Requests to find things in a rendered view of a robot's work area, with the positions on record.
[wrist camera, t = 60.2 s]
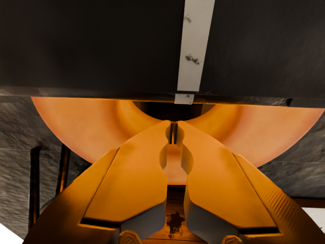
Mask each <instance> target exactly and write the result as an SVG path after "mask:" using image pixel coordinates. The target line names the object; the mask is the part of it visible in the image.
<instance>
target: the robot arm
mask: <svg viewBox="0 0 325 244"><path fill-rule="evenodd" d="M172 135H173V140H174V144H176V145H177V147H178V148H179V149H180V150H181V160H180V166H181V167H182V168H183V169H184V171H185V172H186V173H187V175H188V176H187V181H186V189H185V197H184V213H185V221H186V226H187V228H188V229H189V230H190V231H191V232H192V233H194V234H195V235H197V236H198V237H200V238H202V239H203V240H205V241H206V242H208V244H325V234H324V233H323V231H322V230H321V229H320V228H319V226H318V225H317V224H316V223H315V222H314V221H313V219H312V218H311V217H310V216H309V215H308V214H307V213H306V212H305V211H304V210H303V209H302V208H301V207H300V206H299V205H298V204H297V203H296V202H295V201H294V200H293V199H292V198H291V197H290V196H289V195H288V194H286V193H285V192H284V191H283V190H282V189H280V188H279V187H278V186H277V185H276V184H275V183H273V182H272V181H271V180H270V179H269V178H268V177H267V176H266V175H264V174H263V173H262V172H261V171H260V170H258V169H257V168H256V167H255V166H254V165H252V164H251V163H250V162H249V161H248V160H247V159H245V158H244V157H243V156H242V155H240V154H233V153H232V152H231V151H230V150H229V149H227V148H226V147H225V146H224V145H222V144H221V143H220V142H219V141H217V140H216V139H214V138H213V137H211V136H209V135H208V134H206V133H204V132H202V131H200V130H199V129H197V128H195V127H193V126H191V125H190V124H188V123H186V122H184V121H177V122H171V121H169V120H165V121H162V122H160V123H158V124H156V125H154V126H152V127H150V128H148V129H146V130H144V131H142V132H140V133H139V134H137V135H135V136H134V137H132V138H130V139H129V140H127V141H126V142H125V143H123V144H122V145H121V146H120V147H119V148H118V149H110V150H109V151H108V152H107V153H106V154H104V155H103V156H102V157H101V158H100V159H99V160H97V161H96V162H95V163H94V164H93V165H91V166H90V167H89V168H88V169H87V170H85V171H84V172H83V173H82V174H81V175H79V176H78V177H77V178H76V179H75V180H73V181H72V182H71V183H70V184H69V185H68V186H66V187H65V188H64V189H63V190H62V191H61V192H60V193H59V194H58V195H57V196H56V197H55V198H54V199H53V200H52V201H51V203H50V204H49V205H48V206H47V207H46V209H45V210H44V211H43V212H42V214H41V215H40V216H39V218H38V219H37V220H36V222H35V223H34V225H33V226H32V228H31V229H30V231H29V232H28V234H27V235H26V237H25V239H24V241H23V242H22V244H142V242H141V241H142V240H144V239H146V238H147V237H149V236H151V235H153V234H155V233H156V232H158V231H160V230H161V229H162V228H163V227H164V225H165V213H166V198H167V181H168V178H167V175H166V174H165V172H164V171H163V169H164V168H165V167H166V165H167V151H168V146H169V144H172Z"/></svg>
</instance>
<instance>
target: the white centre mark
mask: <svg viewBox="0 0 325 244"><path fill-rule="evenodd" d="M214 3H215V0H185V8H184V19H183V30H182V40H181V51H180V62H179V73H178V84H177V91H196V92H198V91H199V87H200V81H201V76H202V70H203V65H204V59H205V54H206V48H207V41H208V36H209V30H210V24H211V19H212V14H213V8H214ZM193 98H194V94H176V95H175V102H174V104H189V105H191V104H192V103H193Z"/></svg>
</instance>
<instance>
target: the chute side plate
mask: <svg viewBox="0 0 325 244"><path fill-rule="evenodd" d="M184 8H185V0H0V87H20V88H44V89H68V90H91V91H115V92H150V93H174V94H198V95H221V96H245V97H268V98H292V99H316V100H325V0H215V3H214V8H213V14H212V19H211V24H210V30H209V36H208V41H207V48H206V54H205V59H204V65H203V70H202V76H201V81H200V87H199V91H177V84H178V73H179V62H180V51H181V40H182V30H183V19H184Z"/></svg>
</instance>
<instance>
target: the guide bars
mask: <svg viewBox="0 0 325 244"><path fill-rule="evenodd" d="M0 95H6V96H29V97H53V98H76V99H100V100H123V101H147V102H170V103H174V102H175V95H176V94H174V93H150V92H126V91H91V90H68V89H44V88H20V87H0ZM193 103H194V104H218V105H241V106H265V107H299V108H322V109H325V100H316V99H292V98H268V97H245V96H221V95H198V94H195V95H194V98H193Z"/></svg>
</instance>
